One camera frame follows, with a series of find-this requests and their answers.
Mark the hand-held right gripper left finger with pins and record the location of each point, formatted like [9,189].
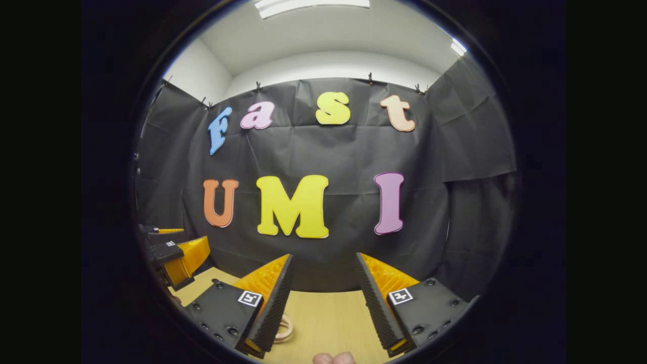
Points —
[275,303]

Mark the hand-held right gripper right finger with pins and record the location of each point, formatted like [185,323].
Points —
[376,303]

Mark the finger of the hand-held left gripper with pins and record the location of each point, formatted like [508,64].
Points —
[189,255]
[159,233]

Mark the beige suitcase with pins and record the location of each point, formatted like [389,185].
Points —
[289,331]

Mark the black backdrop cloth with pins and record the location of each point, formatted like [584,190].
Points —
[343,151]

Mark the small ceiling light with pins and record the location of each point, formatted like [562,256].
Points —
[458,47]

